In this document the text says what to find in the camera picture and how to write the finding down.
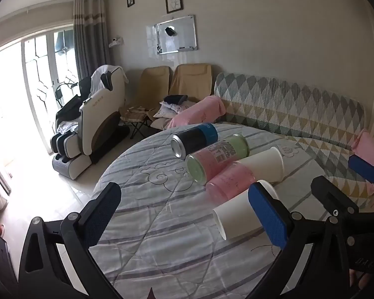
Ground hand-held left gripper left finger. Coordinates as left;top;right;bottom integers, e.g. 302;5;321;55
17;182;122;299

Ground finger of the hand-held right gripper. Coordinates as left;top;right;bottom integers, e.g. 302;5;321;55
311;176;360;218
348;154;374;185

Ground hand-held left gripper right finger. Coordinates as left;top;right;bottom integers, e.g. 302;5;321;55
248;181;355;299

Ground white paper cup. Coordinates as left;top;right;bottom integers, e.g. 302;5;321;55
212;180;280;240
238;147;284;184

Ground pink translucent plastic cup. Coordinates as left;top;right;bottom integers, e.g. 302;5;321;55
205;161;257;205

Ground person's right hand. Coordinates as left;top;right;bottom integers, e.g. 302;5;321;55
349;269;374;299

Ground pink pillow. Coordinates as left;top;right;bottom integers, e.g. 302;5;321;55
350;129;374;157

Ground grey striped quilt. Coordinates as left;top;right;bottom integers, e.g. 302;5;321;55
89;124;373;299

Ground green and pink can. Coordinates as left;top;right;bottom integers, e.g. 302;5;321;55
186;134;250;184

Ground white massage chair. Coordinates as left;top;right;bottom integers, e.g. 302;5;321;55
51;64;129;180

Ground diamond patterned sofa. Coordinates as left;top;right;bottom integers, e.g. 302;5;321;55
213;72;374;214

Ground black and blue can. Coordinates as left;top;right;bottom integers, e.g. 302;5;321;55
170;123;219;159

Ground light patterned pillow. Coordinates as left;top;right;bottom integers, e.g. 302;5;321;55
153;101;194;120

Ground pink blanket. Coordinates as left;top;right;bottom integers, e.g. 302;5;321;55
167;95;227;130

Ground dark folded clothes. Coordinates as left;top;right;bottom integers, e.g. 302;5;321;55
163;94;189;105

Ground white cloth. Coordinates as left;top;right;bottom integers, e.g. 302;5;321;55
90;64;128;93

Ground beige folding chair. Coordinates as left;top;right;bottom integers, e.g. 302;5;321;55
150;64;214;131
120;66;174;139

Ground glass balcony door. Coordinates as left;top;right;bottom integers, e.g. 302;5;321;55
20;27;82;157

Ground grey striped curtain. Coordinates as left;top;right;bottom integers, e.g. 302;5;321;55
73;0;113;83

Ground wall whiteboard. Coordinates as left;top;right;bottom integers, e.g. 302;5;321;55
154;14;196;55

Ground medium black picture frame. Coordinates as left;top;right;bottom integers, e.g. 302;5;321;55
165;0;183;14

